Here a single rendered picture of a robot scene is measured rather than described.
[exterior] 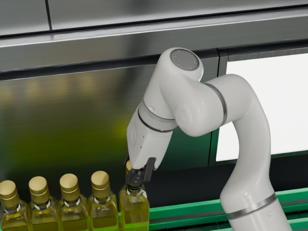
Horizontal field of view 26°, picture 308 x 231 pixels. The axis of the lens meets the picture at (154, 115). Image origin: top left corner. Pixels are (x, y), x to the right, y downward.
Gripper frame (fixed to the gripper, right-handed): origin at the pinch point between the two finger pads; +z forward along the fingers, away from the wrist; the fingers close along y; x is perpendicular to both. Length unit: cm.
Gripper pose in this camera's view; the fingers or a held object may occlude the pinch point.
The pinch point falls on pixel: (134, 167)
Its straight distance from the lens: 126.0
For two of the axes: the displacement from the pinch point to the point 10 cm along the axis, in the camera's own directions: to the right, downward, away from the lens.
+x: 9.5, 1.0, 3.0
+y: 1.3, 7.5, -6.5
